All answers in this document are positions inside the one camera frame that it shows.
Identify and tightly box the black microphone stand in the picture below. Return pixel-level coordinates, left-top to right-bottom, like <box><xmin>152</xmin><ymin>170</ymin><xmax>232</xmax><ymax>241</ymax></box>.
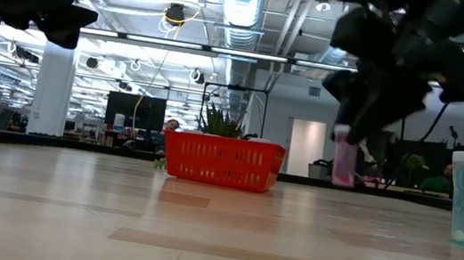
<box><xmin>445</xmin><ymin>125</ymin><xmax>461</xmax><ymax>150</ymax></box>

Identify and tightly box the grey waste bin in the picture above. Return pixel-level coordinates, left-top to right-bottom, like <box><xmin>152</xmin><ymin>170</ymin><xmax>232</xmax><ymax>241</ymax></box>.
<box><xmin>305</xmin><ymin>158</ymin><xmax>331</xmax><ymax>181</ymax></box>

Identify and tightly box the person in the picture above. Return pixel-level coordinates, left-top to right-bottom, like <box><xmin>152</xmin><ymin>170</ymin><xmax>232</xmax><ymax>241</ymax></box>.
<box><xmin>419</xmin><ymin>159</ymin><xmax>457</xmax><ymax>195</ymax></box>
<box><xmin>151</xmin><ymin>116</ymin><xmax>183</xmax><ymax>158</ymax></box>

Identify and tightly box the black overhead camera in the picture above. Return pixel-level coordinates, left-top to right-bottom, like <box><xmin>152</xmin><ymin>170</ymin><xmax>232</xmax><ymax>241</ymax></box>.
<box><xmin>163</xmin><ymin>2</ymin><xmax>188</xmax><ymax>27</ymax></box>

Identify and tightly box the black monitor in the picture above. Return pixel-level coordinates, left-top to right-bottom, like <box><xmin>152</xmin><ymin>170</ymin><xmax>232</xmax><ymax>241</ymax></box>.
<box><xmin>103</xmin><ymin>90</ymin><xmax>169</xmax><ymax>134</ymax></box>

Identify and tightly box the white container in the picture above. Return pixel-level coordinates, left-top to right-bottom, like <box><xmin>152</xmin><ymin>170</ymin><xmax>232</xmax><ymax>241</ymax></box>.
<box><xmin>111</xmin><ymin>112</ymin><xmax>126</xmax><ymax>134</ymax></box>

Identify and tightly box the overhead light bar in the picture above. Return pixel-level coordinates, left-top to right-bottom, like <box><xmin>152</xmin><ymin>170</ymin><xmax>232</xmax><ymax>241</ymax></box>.
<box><xmin>0</xmin><ymin>14</ymin><xmax>464</xmax><ymax>94</ymax></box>

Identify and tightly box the pink pill bottle white cap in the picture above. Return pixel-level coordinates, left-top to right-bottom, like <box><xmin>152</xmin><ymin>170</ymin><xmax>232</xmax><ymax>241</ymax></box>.
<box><xmin>325</xmin><ymin>123</ymin><xmax>363</xmax><ymax>189</ymax></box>

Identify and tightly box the thin black stand frame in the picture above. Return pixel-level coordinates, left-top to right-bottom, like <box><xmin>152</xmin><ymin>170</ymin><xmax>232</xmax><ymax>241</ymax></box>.
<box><xmin>197</xmin><ymin>79</ymin><xmax>271</xmax><ymax>141</ymax></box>

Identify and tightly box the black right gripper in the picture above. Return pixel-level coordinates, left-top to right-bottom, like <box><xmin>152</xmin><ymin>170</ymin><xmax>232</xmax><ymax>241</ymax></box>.
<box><xmin>314</xmin><ymin>0</ymin><xmax>464</xmax><ymax>160</ymax></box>

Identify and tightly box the red plastic basket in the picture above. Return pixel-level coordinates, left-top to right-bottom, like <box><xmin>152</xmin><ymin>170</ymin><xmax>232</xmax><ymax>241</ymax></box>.
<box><xmin>158</xmin><ymin>127</ymin><xmax>289</xmax><ymax>197</ymax></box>

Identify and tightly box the yellow hanging cable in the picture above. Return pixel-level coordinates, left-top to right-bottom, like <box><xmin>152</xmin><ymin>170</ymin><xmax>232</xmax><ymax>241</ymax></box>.
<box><xmin>129</xmin><ymin>0</ymin><xmax>204</xmax><ymax>139</ymax></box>

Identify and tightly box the white door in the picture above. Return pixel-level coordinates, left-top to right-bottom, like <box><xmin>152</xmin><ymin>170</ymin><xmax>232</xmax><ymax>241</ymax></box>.
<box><xmin>285</xmin><ymin>118</ymin><xmax>329</xmax><ymax>179</ymax></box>

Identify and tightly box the round ceiling light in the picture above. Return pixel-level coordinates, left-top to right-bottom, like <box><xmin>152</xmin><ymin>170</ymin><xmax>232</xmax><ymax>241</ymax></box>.
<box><xmin>313</xmin><ymin>0</ymin><xmax>333</xmax><ymax>14</ymax></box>

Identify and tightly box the black ceiling fixture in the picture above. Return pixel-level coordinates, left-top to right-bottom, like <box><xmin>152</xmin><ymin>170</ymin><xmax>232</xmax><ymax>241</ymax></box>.
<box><xmin>12</xmin><ymin>45</ymin><xmax>41</xmax><ymax>65</ymax></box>
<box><xmin>85</xmin><ymin>55</ymin><xmax>101</xmax><ymax>71</ymax></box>
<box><xmin>191</xmin><ymin>69</ymin><xmax>208</xmax><ymax>86</ymax></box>

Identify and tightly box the white building pillar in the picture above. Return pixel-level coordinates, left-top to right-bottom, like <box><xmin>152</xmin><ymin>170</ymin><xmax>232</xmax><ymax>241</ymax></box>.
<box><xmin>25</xmin><ymin>39</ymin><xmax>81</xmax><ymax>140</ymax></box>

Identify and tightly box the background green plant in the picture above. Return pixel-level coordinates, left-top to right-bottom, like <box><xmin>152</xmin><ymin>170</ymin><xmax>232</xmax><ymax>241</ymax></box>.
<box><xmin>397</xmin><ymin>150</ymin><xmax>432</xmax><ymax>191</ymax></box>

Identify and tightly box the silver air duct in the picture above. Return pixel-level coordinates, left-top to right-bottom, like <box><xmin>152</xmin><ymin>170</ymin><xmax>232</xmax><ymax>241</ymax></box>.
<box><xmin>205</xmin><ymin>0</ymin><xmax>269</xmax><ymax>116</ymax></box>

